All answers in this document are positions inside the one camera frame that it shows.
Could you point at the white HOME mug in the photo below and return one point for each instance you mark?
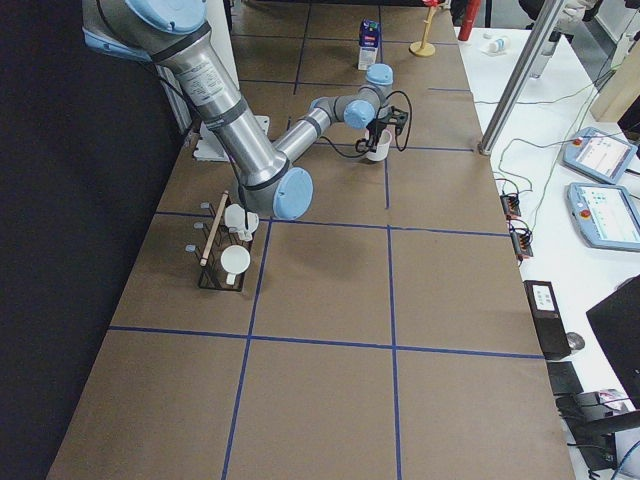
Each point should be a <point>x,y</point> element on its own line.
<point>240,222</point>

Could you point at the black monitor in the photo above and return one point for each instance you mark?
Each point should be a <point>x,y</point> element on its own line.
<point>615,323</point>

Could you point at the aluminium frame post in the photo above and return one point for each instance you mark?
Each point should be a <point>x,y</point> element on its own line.
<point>540,32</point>

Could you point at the teach pendant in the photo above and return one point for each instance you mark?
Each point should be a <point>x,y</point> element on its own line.
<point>604,216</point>
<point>600,156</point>

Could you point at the white smiley paper cup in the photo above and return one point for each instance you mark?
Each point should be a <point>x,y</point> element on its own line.
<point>381,150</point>

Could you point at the teach pendant near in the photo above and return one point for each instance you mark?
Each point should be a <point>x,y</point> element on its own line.
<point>604,216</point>

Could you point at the red bottle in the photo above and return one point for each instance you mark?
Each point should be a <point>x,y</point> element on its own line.
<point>471,11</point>

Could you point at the orange black connector upper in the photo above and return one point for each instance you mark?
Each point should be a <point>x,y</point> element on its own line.
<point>511,205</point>

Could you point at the black box with label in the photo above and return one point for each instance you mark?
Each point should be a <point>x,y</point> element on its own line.
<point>547,320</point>

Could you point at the orange black connector lower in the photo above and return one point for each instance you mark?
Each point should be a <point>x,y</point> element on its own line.
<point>521,238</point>

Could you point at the wooden stand with round base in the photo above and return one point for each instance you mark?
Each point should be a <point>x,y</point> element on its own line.
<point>423,48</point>

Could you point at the small white bottle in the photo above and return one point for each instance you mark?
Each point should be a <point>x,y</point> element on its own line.
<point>497,46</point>

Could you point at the blue Pascual milk carton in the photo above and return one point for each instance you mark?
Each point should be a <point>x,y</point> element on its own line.
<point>369,40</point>

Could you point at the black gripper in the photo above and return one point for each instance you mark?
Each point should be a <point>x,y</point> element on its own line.
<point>370,136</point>

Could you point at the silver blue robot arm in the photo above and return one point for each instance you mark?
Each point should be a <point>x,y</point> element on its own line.
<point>176,35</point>

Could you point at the black wire mug rack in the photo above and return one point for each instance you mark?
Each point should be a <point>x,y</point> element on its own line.
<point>216,239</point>

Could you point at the teach pendant far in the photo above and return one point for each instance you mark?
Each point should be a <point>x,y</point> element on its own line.
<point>600,156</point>

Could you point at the white ribbed mug left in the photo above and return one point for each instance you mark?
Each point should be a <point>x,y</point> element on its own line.
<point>235,260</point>

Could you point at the orange black connector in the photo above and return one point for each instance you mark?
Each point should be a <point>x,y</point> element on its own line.
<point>511,205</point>
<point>521,238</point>

